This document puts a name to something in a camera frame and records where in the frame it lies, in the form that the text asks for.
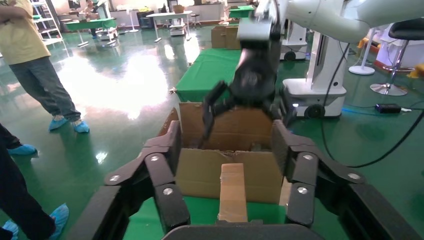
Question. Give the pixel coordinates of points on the yellow orange floor barrier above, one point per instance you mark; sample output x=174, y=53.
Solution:
x=369, y=44

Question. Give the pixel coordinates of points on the small black stool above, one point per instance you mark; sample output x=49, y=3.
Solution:
x=195, y=15

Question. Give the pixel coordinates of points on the large open cardboard carton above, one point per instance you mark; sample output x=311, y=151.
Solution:
x=198, y=175

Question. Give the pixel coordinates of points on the small taped cardboard box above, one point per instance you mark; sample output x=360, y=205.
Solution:
x=233, y=192

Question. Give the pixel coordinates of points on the white table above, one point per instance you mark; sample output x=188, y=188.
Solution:
x=169, y=14

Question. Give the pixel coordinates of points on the long green covered table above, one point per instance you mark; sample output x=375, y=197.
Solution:
x=89, y=24

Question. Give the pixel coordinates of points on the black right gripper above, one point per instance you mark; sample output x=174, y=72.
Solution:
x=255, y=79

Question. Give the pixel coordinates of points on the seated person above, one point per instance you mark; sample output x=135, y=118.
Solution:
x=90, y=11

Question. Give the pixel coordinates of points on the black bar stool chrome base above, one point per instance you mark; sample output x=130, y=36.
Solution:
x=407, y=30

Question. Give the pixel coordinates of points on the white shelf rack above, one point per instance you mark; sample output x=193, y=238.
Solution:
x=49, y=20

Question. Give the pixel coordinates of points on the closed cardboard carton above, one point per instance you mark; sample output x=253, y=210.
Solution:
x=222, y=38

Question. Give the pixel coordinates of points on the yellow object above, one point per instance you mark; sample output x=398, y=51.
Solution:
x=416, y=71

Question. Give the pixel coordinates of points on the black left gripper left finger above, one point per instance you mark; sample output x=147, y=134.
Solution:
x=159, y=165

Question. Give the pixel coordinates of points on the person yellow shirt grey jeans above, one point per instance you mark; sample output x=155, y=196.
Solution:
x=23, y=33

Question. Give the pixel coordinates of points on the black power adapter box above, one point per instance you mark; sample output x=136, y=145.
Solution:
x=387, y=108

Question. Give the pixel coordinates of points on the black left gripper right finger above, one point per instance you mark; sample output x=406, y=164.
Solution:
x=304, y=165

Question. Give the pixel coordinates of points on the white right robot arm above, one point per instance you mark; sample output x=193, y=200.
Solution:
x=331, y=16

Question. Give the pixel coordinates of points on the person black trousers with phone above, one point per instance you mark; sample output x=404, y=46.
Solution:
x=20, y=198

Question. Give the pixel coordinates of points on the small white pedestal fan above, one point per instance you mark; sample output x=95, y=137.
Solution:
x=133, y=30

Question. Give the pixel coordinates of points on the black cabinet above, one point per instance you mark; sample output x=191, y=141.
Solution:
x=145, y=21

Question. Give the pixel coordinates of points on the white wheeled robot with column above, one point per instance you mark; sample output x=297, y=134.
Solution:
x=318, y=96

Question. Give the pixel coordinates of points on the small cardboard carton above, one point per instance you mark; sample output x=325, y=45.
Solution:
x=179, y=9

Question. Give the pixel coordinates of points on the white robot base cart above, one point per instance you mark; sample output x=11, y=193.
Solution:
x=177, y=30

